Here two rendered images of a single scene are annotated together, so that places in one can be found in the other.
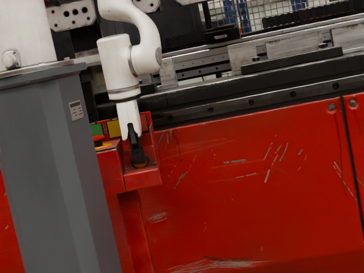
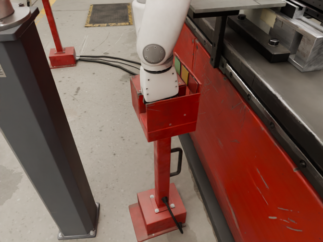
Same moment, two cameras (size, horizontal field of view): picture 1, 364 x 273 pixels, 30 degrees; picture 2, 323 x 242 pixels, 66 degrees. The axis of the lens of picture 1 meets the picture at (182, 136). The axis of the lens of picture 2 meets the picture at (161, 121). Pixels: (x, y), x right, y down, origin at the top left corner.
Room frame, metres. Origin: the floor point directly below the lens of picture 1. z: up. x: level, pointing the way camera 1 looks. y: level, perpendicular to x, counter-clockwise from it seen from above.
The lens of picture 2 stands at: (1.57, -0.43, 1.22)
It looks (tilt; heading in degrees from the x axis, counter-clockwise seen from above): 42 degrees down; 70
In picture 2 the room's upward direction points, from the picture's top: straight up
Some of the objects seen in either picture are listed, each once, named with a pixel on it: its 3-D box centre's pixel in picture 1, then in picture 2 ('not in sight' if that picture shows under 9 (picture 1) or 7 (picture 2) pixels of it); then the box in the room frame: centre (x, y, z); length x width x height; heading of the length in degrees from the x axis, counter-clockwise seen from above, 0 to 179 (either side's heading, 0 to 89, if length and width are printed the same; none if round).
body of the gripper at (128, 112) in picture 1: (129, 115); (158, 79); (1.75, 0.12, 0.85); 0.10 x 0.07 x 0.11; 179
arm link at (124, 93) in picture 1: (124, 92); (157, 58); (1.75, 0.12, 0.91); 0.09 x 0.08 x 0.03; 179
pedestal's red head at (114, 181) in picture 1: (118, 154); (162, 95); (1.78, 0.17, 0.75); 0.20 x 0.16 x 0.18; 89
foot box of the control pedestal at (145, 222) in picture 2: not in sight; (156, 210); (1.75, 0.17, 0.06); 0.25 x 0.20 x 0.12; 179
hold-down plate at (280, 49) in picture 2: (108, 96); (254, 35); (2.10, 0.20, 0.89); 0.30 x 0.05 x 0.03; 83
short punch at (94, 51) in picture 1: (88, 41); not in sight; (2.16, 0.23, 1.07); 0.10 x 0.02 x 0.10; 83
